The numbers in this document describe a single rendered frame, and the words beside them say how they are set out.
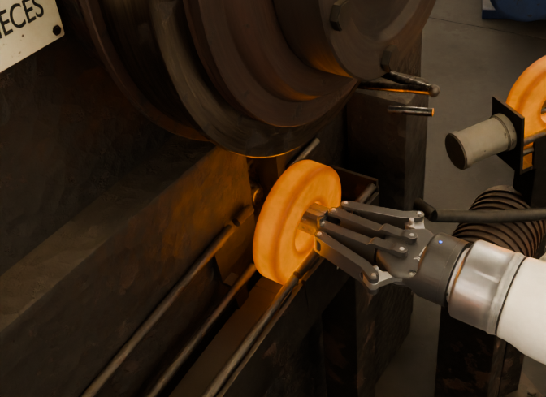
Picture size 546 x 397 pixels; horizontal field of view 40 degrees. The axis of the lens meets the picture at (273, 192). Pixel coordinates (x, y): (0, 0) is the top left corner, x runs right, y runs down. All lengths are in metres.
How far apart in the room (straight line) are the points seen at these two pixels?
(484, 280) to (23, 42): 0.49
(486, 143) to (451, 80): 1.52
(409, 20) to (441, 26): 2.29
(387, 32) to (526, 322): 0.31
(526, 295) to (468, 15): 2.42
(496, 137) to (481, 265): 0.41
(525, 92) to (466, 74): 1.56
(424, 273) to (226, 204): 0.25
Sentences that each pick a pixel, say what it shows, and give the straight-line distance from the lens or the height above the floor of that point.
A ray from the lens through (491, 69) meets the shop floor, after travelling 2.75.
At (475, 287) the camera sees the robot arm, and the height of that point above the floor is 0.78.
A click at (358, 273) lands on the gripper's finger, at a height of 0.76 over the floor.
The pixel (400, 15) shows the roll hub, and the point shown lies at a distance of 0.75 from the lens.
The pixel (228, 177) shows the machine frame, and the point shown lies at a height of 0.82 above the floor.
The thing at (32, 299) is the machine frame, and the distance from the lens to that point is 0.70.
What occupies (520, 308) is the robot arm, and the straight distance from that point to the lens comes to 0.78.
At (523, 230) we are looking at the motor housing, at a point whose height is 0.52.
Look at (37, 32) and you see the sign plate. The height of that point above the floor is 1.08.
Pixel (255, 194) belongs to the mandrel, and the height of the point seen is 0.75.
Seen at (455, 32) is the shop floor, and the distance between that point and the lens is 2.99.
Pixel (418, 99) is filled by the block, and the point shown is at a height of 0.79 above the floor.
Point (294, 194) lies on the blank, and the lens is 0.84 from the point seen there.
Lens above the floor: 1.34
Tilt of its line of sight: 38 degrees down
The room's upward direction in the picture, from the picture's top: 6 degrees counter-clockwise
